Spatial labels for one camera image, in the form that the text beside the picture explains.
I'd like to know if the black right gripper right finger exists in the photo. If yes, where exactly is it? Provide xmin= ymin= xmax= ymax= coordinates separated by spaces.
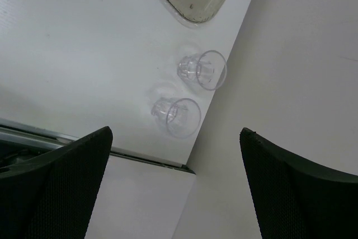
xmin=240 ymin=128 xmax=357 ymax=238

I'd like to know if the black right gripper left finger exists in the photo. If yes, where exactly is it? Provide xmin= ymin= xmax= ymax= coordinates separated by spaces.
xmin=1 ymin=126 xmax=113 ymax=238

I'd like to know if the clear plastic cup near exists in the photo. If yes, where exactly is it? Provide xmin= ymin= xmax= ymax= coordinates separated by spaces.
xmin=151 ymin=97 xmax=201 ymax=139

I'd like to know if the aluminium table edge rail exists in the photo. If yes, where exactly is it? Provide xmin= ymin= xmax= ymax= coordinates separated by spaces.
xmin=0 ymin=124 xmax=196 ymax=175

